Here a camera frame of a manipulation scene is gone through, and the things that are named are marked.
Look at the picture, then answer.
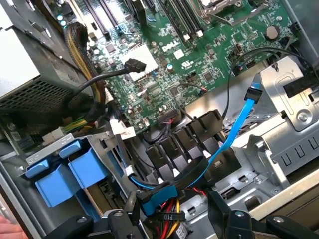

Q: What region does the empty blue disk carrier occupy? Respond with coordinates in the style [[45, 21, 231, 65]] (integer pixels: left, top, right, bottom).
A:
[[24, 159, 100, 222]]

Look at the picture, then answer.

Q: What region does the person's left hand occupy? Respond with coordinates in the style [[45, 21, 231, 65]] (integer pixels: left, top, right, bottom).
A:
[[0, 215, 28, 239]]

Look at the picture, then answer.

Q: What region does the black fan shroud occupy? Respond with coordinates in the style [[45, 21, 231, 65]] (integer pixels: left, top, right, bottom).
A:
[[144, 109, 242, 186]]

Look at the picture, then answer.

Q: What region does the hard drive in blue caddy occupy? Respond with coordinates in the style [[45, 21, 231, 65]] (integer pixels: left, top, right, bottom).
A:
[[23, 131, 142, 222]]

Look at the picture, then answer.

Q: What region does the silver metal drive cage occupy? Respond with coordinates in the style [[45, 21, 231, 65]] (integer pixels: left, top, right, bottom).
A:
[[231, 56, 319, 197]]

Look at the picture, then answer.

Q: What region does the silver heat sink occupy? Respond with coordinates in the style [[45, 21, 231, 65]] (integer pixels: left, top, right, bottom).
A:
[[119, 43, 159, 82]]

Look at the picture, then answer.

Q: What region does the green motherboard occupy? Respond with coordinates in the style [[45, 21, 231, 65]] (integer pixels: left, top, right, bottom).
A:
[[49, 0, 300, 132]]

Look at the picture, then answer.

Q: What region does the grey power supply unit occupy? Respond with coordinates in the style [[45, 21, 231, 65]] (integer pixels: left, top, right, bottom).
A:
[[0, 24, 83, 113]]

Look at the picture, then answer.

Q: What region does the coin cell battery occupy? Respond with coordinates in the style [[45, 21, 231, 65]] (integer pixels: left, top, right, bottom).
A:
[[264, 26, 279, 40]]

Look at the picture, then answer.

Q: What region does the metal socket cover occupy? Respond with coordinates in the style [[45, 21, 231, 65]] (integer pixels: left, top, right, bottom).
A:
[[208, 6, 271, 27]]

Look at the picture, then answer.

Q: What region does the black expansion slot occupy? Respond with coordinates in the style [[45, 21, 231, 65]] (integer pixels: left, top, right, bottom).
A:
[[99, 0, 120, 28], [83, 0, 110, 37]]

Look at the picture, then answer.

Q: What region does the black RAM slot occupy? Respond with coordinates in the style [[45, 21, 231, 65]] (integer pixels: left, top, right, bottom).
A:
[[174, 0, 198, 41], [184, 0, 205, 38]]

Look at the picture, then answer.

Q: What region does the CPU socket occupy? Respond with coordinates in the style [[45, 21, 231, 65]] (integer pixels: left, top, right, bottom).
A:
[[196, 0, 244, 15]]

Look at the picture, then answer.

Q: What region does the white wire connector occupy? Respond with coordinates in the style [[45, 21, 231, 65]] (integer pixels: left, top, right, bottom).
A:
[[109, 119, 137, 140]]

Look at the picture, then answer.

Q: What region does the black SATA wire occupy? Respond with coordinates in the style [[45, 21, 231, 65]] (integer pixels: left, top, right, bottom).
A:
[[66, 58, 147, 107]]

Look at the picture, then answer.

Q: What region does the braided power cable bundle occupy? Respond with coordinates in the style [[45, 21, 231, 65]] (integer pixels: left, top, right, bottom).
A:
[[63, 21, 110, 130]]

